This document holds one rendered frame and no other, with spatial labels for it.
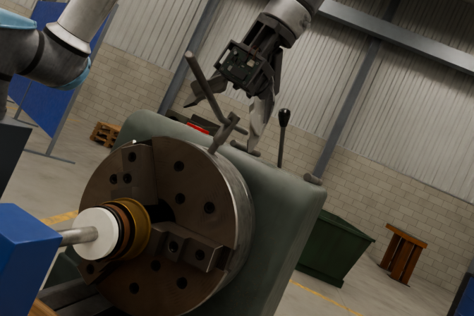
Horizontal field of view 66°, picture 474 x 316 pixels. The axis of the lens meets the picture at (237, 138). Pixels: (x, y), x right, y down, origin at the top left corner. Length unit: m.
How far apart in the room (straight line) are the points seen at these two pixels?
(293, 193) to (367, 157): 10.26
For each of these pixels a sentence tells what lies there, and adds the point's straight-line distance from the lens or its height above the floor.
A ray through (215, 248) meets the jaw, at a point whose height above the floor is 1.11.
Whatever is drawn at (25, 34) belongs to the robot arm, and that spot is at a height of 1.29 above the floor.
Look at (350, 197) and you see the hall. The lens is 10.95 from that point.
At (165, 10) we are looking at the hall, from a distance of 12.13.
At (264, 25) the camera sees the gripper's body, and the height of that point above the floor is 1.45.
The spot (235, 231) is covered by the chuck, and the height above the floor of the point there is 1.14.
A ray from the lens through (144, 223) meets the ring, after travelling 0.57.
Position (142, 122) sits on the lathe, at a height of 1.22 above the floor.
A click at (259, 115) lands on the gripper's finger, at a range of 0.61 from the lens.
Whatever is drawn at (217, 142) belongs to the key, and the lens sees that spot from 0.66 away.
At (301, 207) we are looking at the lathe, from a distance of 0.75.
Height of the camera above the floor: 1.27
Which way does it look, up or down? 1 degrees up
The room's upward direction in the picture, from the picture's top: 24 degrees clockwise
